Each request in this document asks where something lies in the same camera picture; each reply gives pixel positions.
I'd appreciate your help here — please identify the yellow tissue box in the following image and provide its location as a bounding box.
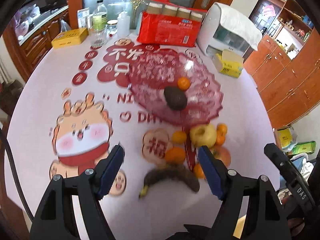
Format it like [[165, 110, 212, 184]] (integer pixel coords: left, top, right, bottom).
[[212, 50, 244, 78]]

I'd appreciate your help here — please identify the yellow tin box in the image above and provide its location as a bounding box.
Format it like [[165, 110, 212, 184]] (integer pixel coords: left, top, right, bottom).
[[51, 28, 88, 49]]

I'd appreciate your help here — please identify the red paper cup package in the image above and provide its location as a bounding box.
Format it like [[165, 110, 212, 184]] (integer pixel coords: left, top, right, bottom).
[[137, 0, 207, 47]]

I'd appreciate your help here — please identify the red yellow apple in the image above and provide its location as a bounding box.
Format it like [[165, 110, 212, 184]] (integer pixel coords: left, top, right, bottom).
[[213, 146, 231, 167]]

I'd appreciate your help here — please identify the white cloth on appliance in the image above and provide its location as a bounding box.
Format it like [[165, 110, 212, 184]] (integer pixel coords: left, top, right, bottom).
[[213, 2, 263, 51]]

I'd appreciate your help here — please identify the small glass jar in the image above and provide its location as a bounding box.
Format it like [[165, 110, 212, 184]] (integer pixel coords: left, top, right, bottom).
[[107, 20, 118, 35]]

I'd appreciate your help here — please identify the small mandarin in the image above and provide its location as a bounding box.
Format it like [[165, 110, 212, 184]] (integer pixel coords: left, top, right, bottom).
[[171, 131, 187, 145], [216, 123, 228, 135]]

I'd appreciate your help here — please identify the printed white tablecloth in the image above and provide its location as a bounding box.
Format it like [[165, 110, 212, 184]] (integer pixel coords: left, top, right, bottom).
[[8, 40, 279, 239]]

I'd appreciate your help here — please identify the drinking glass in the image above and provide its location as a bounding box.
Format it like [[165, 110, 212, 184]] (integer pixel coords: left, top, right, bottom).
[[88, 27, 107, 47]]

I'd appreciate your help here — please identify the white countertop appliance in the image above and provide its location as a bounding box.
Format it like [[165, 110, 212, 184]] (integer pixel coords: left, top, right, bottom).
[[197, 5, 251, 56]]

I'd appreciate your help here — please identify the dark avocado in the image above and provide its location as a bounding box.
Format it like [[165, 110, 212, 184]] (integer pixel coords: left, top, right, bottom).
[[164, 86, 188, 111]]

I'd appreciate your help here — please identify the overripe brown banana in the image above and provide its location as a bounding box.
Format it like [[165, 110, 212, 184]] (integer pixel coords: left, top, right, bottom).
[[139, 165, 200, 198]]

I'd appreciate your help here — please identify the pink glass fruit bowl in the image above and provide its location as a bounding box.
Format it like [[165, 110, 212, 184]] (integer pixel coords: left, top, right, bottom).
[[126, 49, 223, 127]]

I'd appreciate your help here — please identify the wooden cabinet wall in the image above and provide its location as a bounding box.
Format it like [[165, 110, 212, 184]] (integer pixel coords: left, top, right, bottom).
[[243, 0, 320, 129]]

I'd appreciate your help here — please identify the yellow speckled pear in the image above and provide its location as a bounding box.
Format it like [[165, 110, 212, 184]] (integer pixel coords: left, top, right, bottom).
[[189, 124, 217, 148]]

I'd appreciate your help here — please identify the mandarin orange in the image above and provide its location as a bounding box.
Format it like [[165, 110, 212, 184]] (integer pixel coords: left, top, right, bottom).
[[177, 77, 191, 91], [164, 147, 186, 165]]

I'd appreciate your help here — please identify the white squeeze bottle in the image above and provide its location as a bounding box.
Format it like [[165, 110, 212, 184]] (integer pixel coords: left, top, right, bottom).
[[117, 11, 130, 38]]

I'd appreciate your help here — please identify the black cable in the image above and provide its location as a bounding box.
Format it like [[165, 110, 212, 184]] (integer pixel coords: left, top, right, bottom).
[[0, 128, 34, 222]]

